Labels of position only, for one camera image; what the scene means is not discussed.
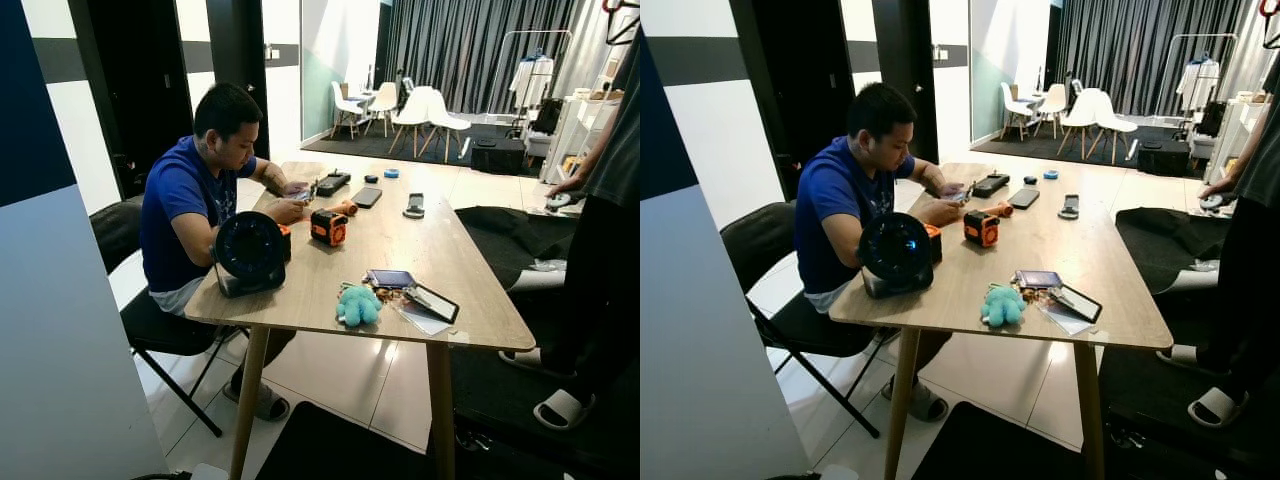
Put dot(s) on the bunch of metal keys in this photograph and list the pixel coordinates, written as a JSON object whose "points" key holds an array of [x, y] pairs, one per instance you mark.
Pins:
{"points": [[1032, 297], [388, 296]]}

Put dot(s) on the standing person in black clothes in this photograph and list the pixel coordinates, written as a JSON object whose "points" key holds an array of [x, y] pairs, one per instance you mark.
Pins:
{"points": [[1250, 280], [600, 270]]}

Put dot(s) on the white shelf unit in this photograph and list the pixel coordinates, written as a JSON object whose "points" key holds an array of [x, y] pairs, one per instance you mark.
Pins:
{"points": [[580, 130], [1232, 135]]}

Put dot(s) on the black cloth over seat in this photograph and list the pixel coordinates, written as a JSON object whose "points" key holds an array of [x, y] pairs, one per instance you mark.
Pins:
{"points": [[1165, 245], [510, 240]]}

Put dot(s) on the black box on floor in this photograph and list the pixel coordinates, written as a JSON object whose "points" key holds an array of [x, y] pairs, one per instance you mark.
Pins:
{"points": [[1163, 158], [498, 156]]}

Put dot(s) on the black folding chair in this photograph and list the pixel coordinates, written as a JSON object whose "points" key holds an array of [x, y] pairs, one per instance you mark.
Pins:
{"points": [[800, 332], [160, 332]]}

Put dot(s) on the white hanging shirt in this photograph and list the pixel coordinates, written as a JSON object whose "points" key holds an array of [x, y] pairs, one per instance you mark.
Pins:
{"points": [[1198, 84], [530, 82]]}

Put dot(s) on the seated man in blue shirt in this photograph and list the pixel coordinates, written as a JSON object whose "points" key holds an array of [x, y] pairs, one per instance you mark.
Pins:
{"points": [[835, 200], [180, 200]]}

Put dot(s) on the wide black door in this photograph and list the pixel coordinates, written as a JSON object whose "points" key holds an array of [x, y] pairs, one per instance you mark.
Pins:
{"points": [[795, 90], [135, 90]]}

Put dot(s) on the black framed tablet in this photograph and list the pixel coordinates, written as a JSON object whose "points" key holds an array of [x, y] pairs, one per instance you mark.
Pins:
{"points": [[432, 303], [1076, 303]]}

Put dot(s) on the white shell chair wooden legs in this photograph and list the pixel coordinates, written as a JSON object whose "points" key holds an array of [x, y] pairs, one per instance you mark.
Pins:
{"points": [[1115, 122], [1083, 109], [343, 102], [413, 108], [384, 98], [1013, 103], [1053, 99], [445, 120]]}

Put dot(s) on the white paper sheet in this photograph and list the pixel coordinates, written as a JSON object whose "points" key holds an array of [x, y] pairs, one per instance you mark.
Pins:
{"points": [[425, 323], [1068, 323]]}

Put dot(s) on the metal clothes rack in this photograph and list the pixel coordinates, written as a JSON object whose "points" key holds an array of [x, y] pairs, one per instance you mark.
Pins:
{"points": [[535, 32], [1200, 36]]}

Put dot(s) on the red black hanger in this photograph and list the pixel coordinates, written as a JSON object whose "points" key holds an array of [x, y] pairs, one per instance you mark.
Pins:
{"points": [[610, 6], [1270, 30]]}

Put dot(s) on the light wooden table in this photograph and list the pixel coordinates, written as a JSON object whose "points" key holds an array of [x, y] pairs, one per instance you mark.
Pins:
{"points": [[1045, 260], [400, 260]]}

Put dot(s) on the dark grey curtain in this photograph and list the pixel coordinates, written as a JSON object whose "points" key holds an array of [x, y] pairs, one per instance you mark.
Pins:
{"points": [[450, 45], [1120, 45]]}

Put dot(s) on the black smartphone lying flat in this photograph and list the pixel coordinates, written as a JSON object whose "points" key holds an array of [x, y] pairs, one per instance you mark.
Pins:
{"points": [[367, 197], [1024, 198]]}

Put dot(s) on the dark grey rug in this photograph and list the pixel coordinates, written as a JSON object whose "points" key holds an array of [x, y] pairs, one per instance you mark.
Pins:
{"points": [[360, 148], [1030, 150]]}

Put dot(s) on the orange black boxy tool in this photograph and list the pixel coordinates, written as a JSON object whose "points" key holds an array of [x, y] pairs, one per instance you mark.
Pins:
{"points": [[981, 230], [328, 229]]}

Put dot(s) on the long black case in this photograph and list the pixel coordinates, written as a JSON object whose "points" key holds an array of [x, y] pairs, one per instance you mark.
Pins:
{"points": [[333, 183], [991, 184]]}

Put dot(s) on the phone in man's hands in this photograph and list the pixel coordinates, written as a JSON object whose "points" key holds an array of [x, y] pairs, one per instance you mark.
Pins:
{"points": [[954, 193], [304, 193]]}

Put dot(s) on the narrow black door panel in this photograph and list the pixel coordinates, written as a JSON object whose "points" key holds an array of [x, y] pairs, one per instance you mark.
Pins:
{"points": [[238, 60], [905, 60]]}

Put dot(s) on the black floor mat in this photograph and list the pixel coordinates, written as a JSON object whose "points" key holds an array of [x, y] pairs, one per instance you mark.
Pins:
{"points": [[1000, 450], [340, 450]]}

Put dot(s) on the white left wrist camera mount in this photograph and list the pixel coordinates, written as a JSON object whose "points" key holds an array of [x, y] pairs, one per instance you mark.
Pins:
{"points": [[838, 473], [208, 472]]}

